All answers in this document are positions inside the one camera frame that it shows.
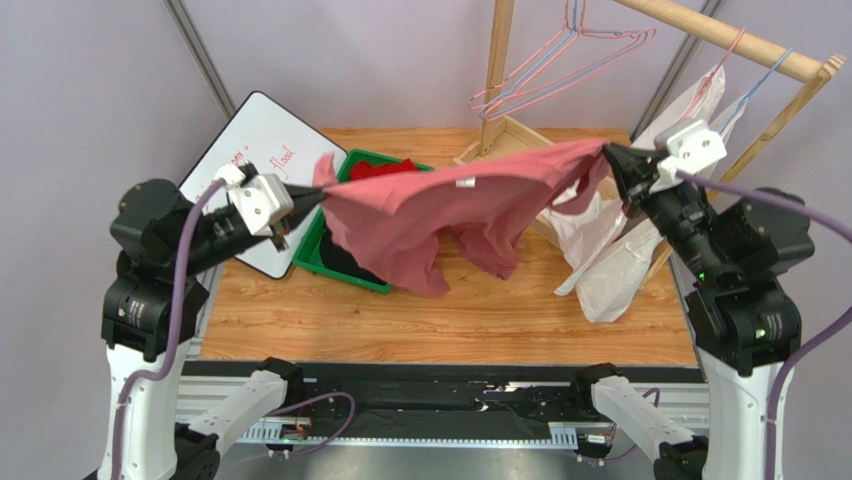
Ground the white whiteboard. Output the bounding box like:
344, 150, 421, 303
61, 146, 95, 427
179, 91, 348, 279

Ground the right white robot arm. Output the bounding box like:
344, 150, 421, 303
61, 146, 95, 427
575, 144, 815, 479

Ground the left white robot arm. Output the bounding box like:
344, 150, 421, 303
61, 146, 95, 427
95, 174, 325, 479

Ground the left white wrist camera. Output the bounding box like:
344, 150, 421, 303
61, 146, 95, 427
214, 162, 295, 251

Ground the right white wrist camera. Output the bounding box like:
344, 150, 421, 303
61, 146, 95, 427
650, 119, 727, 193

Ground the red t shirt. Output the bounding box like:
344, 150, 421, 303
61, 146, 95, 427
350, 159, 419, 181

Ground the wooden clothes rack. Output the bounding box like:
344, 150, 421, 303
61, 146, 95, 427
452, 0, 848, 289

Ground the pink hanger holding shirt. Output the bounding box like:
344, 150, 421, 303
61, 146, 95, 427
675, 28, 746, 123

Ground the pink wire hanger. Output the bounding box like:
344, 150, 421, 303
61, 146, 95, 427
465, 0, 659, 122

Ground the green plastic bin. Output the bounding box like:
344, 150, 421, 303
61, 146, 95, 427
293, 149, 433, 294

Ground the pink t shirt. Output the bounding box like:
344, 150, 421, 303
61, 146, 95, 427
313, 139, 610, 297

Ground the blue hanger holding shirt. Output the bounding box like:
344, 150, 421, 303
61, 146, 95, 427
711, 47, 794, 142

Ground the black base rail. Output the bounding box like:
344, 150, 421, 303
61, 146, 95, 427
182, 359, 707, 461

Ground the white shirt on blue hanger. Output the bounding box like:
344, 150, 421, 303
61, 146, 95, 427
576, 98, 747, 324

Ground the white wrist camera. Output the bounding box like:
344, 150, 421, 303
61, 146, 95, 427
214, 162, 295, 251
650, 119, 727, 193

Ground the black t shirt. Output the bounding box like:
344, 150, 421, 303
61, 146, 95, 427
319, 230, 387, 286

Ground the white shirt on pink hanger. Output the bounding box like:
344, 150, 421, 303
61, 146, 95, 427
543, 65, 726, 301

